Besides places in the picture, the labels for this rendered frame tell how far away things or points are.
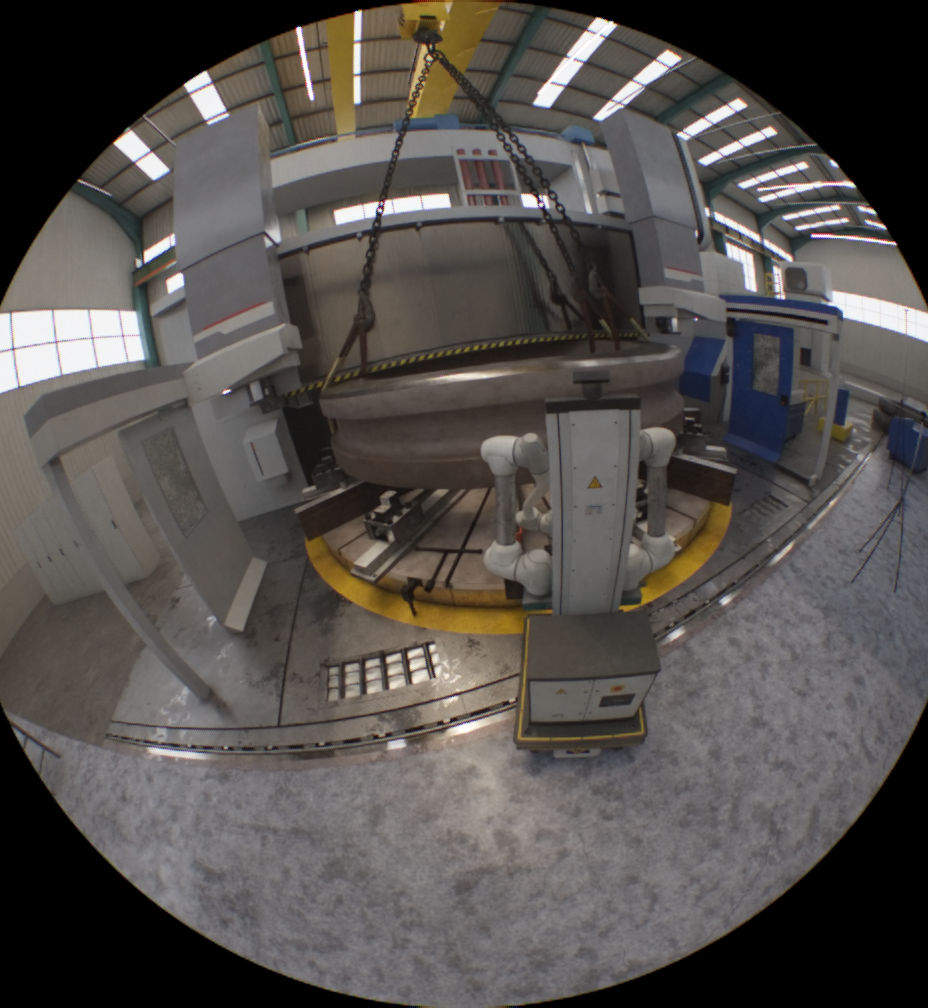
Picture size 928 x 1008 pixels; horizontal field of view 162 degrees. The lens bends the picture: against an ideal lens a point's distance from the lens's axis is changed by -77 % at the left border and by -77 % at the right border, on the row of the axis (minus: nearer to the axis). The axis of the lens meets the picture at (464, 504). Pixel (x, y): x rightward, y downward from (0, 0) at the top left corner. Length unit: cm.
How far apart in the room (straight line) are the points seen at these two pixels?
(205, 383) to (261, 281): 128
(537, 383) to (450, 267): 353
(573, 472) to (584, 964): 239
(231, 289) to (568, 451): 393
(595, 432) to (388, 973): 275
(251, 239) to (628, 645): 479
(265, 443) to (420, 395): 336
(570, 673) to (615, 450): 87
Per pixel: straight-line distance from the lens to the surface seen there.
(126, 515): 684
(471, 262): 570
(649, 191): 624
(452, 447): 271
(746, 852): 237
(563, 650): 144
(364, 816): 223
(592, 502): 131
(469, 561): 277
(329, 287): 546
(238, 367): 370
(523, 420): 261
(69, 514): 278
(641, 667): 144
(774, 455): 645
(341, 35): 1146
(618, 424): 120
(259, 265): 423
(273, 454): 542
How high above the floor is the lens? 203
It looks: 28 degrees down
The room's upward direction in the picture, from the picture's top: 11 degrees counter-clockwise
